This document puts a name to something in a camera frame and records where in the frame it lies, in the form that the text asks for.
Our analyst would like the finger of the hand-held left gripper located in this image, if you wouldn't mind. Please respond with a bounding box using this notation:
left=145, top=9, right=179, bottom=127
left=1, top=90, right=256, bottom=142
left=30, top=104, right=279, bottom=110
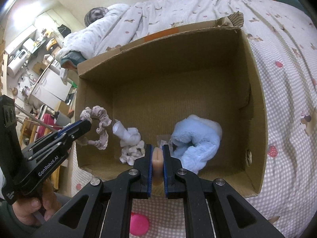
left=54, top=120, right=85, bottom=135
left=23, top=120, right=93, bottom=164

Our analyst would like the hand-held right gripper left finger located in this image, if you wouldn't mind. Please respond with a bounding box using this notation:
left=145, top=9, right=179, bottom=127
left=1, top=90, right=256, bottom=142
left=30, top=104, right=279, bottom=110
left=32, top=144, right=153, bottom=238

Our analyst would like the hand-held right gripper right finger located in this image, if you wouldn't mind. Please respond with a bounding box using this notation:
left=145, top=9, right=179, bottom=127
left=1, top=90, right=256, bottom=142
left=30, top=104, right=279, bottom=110
left=163, top=144, right=285, bottom=238

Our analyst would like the tan rubber toy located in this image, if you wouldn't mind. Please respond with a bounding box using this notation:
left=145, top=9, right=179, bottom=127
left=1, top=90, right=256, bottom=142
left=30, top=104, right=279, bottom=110
left=152, top=147, right=164, bottom=186

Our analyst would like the cream white scrunchie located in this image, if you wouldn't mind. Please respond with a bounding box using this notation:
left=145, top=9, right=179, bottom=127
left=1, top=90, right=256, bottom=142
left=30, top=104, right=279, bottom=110
left=119, top=139, right=146, bottom=164

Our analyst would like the light blue fluffy sock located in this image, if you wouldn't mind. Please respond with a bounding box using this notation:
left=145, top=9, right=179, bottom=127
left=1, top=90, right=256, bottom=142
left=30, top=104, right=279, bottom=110
left=171, top=114, right=222, bottom=174

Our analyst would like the white sock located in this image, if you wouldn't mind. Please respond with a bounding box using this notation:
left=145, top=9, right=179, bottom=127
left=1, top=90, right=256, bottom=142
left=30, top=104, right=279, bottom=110
left=113, top=120, right=142, bottom=145

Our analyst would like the pink rubber toy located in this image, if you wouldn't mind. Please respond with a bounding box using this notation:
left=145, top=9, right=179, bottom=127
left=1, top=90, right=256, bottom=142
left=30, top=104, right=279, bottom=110
left=130, top=212, right=150, bottom=236

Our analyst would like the cardboard box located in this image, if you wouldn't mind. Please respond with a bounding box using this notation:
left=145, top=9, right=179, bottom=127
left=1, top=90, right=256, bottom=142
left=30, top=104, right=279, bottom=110
left=74, top=11, right=268, bottom=199

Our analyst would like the person's left forearm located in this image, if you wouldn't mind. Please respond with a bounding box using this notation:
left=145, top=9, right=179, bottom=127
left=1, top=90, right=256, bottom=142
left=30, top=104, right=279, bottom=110
left=0, top=198, right=37, bottom=238

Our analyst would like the person's left hand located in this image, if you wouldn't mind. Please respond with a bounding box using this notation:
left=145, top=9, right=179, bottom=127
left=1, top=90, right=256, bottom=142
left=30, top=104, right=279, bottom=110
left=12, top=185, right=60, bottom=226

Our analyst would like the grey bin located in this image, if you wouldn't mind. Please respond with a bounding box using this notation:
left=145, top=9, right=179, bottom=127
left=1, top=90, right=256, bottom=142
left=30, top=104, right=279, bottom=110
left=56, top=114, right=72, bottom=127

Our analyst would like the clear plastic wrapper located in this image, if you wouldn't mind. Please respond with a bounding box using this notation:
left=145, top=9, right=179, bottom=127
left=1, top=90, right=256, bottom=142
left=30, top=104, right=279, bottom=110
left=157, top=134, right=172, bottom=152

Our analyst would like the white kitchen cabinet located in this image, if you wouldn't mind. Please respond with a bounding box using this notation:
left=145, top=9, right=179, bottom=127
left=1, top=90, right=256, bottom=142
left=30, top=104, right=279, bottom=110
left=30, top=67, right=72, bottom=102

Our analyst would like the teal folded blanket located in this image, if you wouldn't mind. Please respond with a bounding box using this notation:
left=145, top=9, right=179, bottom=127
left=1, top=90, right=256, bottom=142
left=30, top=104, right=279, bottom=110
left=61, top=51, right=86, bottom=70

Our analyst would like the white cylindrical appliance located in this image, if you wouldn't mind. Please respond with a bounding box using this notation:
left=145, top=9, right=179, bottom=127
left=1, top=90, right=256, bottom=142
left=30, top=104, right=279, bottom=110
left=7, top=59, right=25, bottom=77

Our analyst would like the white printed duvet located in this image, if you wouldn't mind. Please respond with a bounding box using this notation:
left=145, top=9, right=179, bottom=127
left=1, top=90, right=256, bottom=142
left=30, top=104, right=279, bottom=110
left=63, top=4, right=145, bottom=60

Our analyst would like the grey striped cushion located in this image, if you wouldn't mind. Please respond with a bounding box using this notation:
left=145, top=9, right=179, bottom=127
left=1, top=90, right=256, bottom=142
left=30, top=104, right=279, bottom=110
left=84, top=7, right=109, bottom=27

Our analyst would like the checkered printed bed sheet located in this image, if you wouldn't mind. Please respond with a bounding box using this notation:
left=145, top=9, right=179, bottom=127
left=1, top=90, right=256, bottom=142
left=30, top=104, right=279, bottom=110
left=69, top=0, right=317, bottom=238

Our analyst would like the cluttered wall shelf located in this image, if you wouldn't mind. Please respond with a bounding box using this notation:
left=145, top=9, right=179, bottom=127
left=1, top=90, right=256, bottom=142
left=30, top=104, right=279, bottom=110
left=5, top=27, right=62, bottom=62

